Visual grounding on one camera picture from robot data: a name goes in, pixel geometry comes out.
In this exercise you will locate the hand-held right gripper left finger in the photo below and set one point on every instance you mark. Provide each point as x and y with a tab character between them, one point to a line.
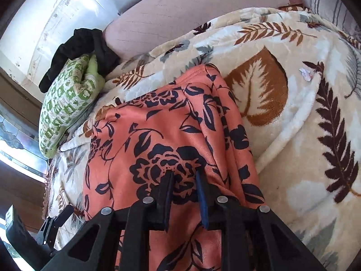
169	192

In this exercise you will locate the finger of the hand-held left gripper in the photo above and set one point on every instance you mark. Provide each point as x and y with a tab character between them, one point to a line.
53	223

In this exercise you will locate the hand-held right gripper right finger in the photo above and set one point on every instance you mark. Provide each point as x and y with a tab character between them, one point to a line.
201	197

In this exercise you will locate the orange floral shirt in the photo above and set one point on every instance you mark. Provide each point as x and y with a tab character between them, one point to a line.
146	129

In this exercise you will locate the fringed patterned sofa cover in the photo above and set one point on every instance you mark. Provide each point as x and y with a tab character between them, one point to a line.
46	194

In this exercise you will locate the brown door with stained glass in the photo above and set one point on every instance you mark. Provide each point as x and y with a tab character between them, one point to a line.
17	144

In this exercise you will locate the cream leaf print blanket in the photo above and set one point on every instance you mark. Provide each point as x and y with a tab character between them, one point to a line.
296	146

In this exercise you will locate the green checkered pillow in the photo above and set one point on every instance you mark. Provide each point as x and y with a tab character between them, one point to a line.
65	101

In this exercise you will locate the small paper scrap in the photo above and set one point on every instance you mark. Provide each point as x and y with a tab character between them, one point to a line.
306	74

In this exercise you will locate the black garment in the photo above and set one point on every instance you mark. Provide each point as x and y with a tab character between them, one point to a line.
81	42

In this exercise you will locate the pink sofa bolster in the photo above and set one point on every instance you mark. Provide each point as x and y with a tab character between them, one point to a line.
183	14

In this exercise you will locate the striped sofa cushion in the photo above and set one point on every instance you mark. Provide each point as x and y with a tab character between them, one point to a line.
332	2

